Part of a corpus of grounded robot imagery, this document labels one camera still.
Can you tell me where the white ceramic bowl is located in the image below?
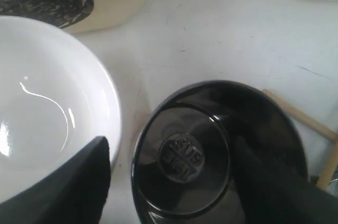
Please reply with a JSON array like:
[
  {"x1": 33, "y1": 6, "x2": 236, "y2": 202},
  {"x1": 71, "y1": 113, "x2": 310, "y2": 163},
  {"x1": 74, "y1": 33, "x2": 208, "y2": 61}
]
[{"x1": 1, "y1": 16, "x2": 122, "y2": 201}]

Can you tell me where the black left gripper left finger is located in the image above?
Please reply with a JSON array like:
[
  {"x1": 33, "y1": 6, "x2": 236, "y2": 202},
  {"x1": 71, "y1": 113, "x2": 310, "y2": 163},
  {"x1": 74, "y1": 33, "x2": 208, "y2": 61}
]
[{"x1": 1, "y1": 136, "x2": 110, "y2": 223}]

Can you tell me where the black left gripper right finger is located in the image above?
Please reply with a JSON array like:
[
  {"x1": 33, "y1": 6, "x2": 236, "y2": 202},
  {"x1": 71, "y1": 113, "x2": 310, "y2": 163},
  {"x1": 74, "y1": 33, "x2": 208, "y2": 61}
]
[{"x1": 232, "y1": 137, "x2": 337, "y2": 223}]

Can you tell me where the wooden chopstick lower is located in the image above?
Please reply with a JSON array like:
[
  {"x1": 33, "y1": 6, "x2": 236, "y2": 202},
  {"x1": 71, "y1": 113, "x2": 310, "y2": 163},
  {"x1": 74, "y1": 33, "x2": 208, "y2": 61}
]
[{"x1": 261, "y1": 89, "x2": 337, "y2": 142}]

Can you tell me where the steel cup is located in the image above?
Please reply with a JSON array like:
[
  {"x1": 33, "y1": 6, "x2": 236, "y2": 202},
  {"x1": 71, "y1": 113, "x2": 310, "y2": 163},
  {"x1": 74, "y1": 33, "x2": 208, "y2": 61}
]
[{"x1": 131, "y1": 80, "x2": 309, "y2": 223}]

